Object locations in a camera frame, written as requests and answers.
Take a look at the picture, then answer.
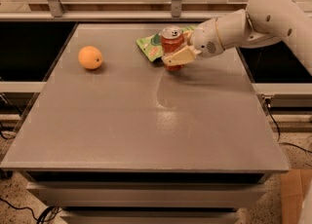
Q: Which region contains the lower grey cabinet drawer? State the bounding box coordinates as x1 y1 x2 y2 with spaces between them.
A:
60 211 239 224

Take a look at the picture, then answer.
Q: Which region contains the green rice chip bag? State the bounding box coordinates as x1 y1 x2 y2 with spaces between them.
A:
136 25 195 62

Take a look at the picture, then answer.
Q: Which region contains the orange fruit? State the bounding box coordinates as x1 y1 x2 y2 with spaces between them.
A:
78 46 103 70

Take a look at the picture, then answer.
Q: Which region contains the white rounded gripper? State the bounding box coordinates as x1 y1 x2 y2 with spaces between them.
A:
162 19 224 66

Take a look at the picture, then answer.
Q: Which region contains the red coke can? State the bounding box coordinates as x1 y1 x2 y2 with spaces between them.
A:
160 25 184 60

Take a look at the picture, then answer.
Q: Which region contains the grey cabinet drawer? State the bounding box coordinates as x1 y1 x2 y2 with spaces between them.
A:
26 182 266 208
60 211 239 224

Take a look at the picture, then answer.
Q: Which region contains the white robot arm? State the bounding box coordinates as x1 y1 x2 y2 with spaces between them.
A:
162 0 312 74

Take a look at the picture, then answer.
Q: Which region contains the cardboard box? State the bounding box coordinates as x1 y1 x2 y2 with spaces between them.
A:
281 168 312 224

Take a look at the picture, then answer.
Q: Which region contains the black floor cable left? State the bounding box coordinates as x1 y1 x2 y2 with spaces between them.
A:
0 196 62 224

